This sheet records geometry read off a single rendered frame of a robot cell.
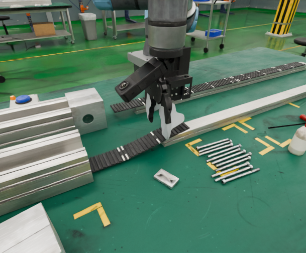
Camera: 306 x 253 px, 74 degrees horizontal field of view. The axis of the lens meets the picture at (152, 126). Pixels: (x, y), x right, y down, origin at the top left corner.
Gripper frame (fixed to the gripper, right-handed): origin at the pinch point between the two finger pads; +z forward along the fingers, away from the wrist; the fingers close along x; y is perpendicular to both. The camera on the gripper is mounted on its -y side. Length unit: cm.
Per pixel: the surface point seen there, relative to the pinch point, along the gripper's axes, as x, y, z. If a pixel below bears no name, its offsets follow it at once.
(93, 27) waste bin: 502, 102, 54
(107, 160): -0.4, -13.8, 5.0
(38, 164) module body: -3.7, -27.3, -2.7
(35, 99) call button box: 31.8, -27.2, -0.3
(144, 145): -1.1, -3.9, 3.8
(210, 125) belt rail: -2.0, 17.0, 3.4
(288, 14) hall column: 316, 545, 30
